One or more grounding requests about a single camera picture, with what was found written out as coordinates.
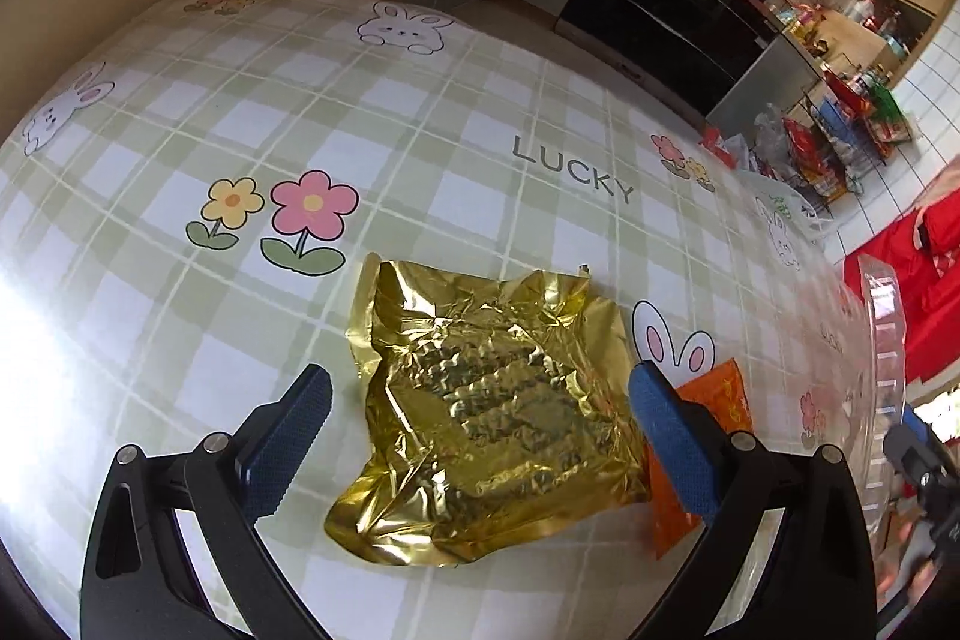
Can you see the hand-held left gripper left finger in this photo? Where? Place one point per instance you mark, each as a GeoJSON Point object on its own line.
{"type": "Point", "coordinates": [289, 437]}

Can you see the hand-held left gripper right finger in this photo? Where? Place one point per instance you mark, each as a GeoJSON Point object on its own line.
{"type": "Point", "coordinates": [675, 437]}

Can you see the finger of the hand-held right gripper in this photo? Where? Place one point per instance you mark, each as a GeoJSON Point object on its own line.
{"type": "Point", "coordinates": [911, 456]}

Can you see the clear plastic food container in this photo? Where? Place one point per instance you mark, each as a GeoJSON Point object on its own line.
{"type": "Point", "coordinates": [885, 340]}

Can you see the gold foil bag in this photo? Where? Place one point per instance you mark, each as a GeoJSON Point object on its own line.
{"type": "Point", "coordinates": [487, 415]}

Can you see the orange snack packet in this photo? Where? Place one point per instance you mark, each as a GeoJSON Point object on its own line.
{"type": "Point", "coordinates": [724, 396]}

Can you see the red apron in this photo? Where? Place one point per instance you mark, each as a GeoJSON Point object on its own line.
{"type": "Point", "coordinates": [922, 265]}

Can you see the white green plastic bag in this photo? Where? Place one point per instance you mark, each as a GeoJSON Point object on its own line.
{"type": "Point", "coordinates": [780, 205]}

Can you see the red paper bag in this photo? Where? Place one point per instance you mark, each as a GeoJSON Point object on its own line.
{"type": "Point", "coordinates": [716, 141]}

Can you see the green checked bunny tablecloth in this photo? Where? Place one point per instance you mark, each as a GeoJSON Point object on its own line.
{"type": "Point", "coordinates": [450, 160]}

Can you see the grey plastic bag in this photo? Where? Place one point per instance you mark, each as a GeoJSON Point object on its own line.
{"type": "Point", "coordinates": [771, 130]}

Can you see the black stove oven unit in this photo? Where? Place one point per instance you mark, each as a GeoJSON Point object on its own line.
{"type": "Point", "coordinates": [660, 10]}

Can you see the group of condiment bottles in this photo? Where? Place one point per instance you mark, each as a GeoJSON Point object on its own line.
{"type": "Point", "coordinates": [802, 18]}

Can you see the wooden wall cabinet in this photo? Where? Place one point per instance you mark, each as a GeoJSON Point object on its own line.
{"type": "Point", "coordinates": [926, 3]}

